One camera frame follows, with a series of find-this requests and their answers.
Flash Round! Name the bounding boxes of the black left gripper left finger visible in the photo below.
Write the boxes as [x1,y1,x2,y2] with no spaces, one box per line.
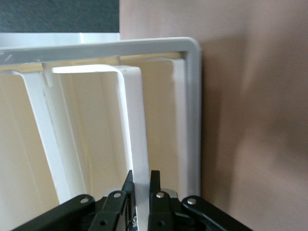
[12,170,135,231]

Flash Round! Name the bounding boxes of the brown table cover sheet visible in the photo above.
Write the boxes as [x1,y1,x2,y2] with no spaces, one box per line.
[119,0,308,231]

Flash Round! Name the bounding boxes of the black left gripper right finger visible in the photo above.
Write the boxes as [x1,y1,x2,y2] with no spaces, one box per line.
[148,170,253,231]

